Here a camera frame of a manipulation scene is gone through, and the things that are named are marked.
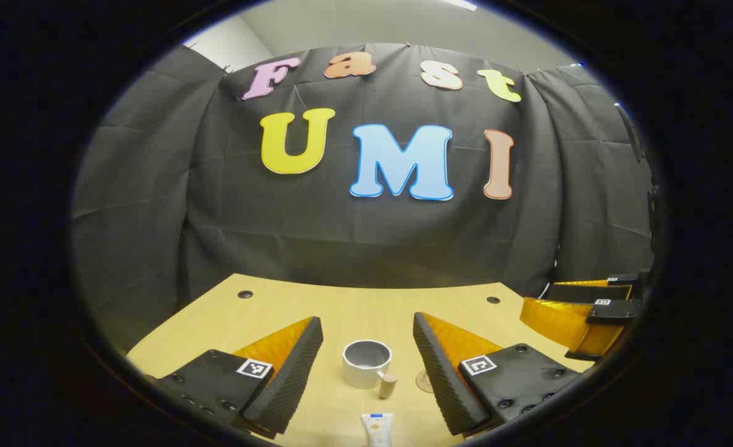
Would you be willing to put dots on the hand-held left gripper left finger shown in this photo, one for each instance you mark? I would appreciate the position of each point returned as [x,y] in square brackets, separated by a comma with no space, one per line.
[292,379]

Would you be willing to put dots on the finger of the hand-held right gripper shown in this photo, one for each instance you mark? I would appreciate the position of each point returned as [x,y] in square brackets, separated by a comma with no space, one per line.
[590,293]
[615,312]

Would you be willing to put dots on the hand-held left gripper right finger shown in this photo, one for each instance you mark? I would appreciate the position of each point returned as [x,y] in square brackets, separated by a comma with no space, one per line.
[438,379]

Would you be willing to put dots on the round wooden coaster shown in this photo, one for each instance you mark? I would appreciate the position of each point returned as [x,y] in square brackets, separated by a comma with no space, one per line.
[423,382]

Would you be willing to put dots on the white toothpaste tube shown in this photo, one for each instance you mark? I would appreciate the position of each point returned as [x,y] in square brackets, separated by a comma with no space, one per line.
[377,431]

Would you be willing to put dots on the wooden desktop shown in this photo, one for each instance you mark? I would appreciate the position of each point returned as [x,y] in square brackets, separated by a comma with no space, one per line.
[366,310]

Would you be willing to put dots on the black backdrop cloth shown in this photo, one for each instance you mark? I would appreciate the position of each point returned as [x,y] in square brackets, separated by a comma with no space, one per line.
[373,236]

